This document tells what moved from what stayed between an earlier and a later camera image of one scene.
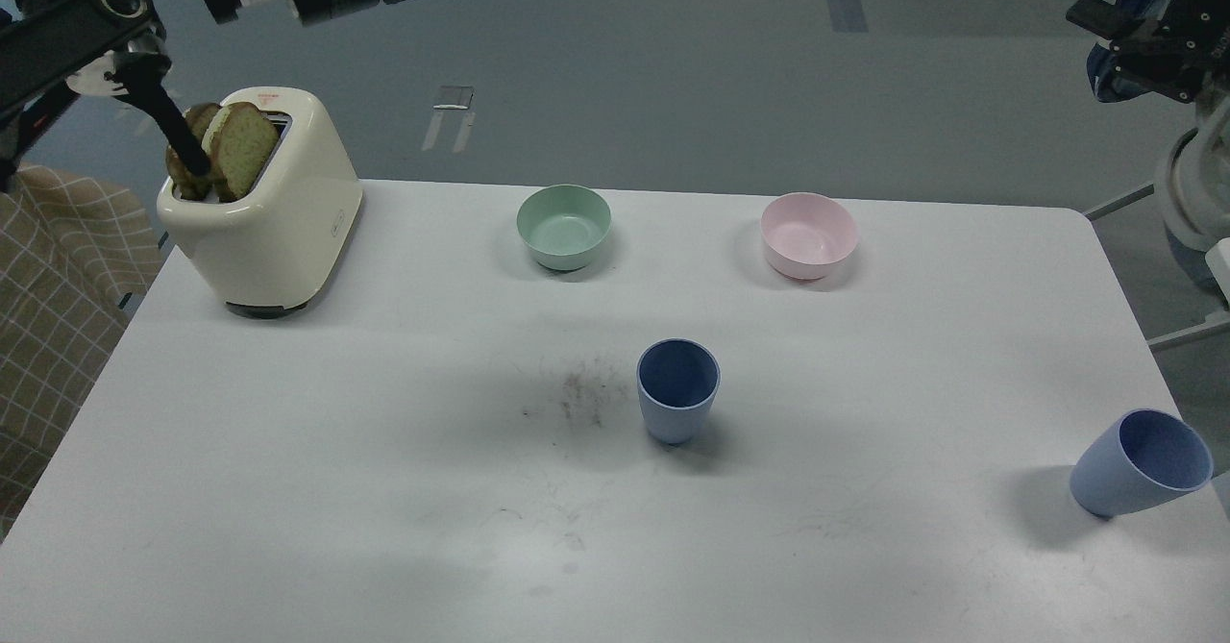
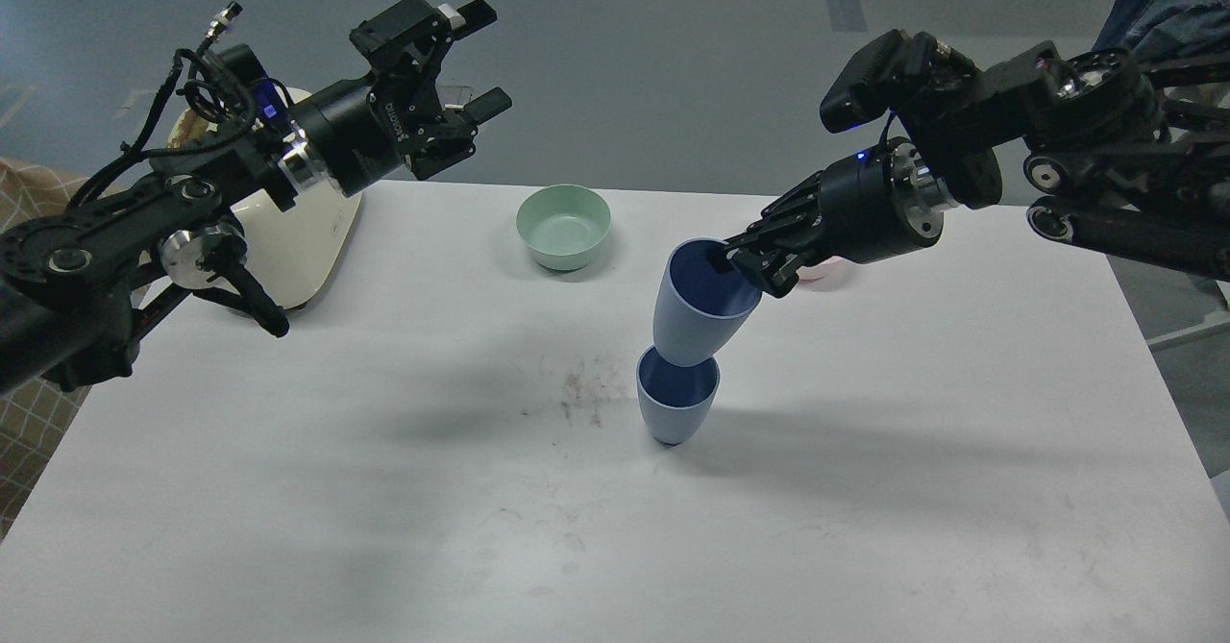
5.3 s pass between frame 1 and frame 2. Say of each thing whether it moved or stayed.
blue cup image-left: stayed
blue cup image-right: moved
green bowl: stayed
